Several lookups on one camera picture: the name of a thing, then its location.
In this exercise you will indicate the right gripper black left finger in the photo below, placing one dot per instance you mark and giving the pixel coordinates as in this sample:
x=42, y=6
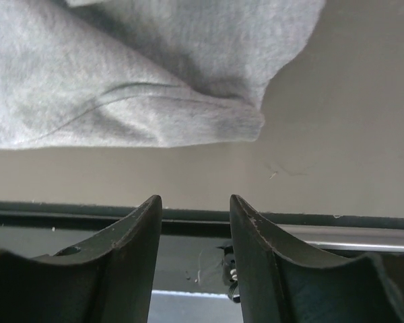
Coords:
x=105, y=278

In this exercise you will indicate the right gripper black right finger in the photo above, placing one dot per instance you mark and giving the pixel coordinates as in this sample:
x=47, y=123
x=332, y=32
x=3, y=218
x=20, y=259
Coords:
x=283, y=279

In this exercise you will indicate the grey t shirt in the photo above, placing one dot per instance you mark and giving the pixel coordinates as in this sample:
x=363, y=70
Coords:
x=142, y=73

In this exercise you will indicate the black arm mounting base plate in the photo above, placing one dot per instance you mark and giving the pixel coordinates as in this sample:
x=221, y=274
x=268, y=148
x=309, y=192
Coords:
x=34, y=229

